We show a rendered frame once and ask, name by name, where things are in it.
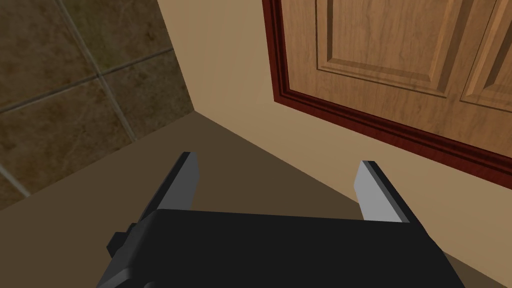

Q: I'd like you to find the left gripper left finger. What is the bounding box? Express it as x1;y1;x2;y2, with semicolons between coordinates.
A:
138;151;200;223

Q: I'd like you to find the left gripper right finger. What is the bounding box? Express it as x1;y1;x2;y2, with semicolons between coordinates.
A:
353;159;411;224

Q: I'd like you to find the brown panelled wooden door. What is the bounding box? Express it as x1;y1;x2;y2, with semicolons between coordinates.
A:
279;0;512;160

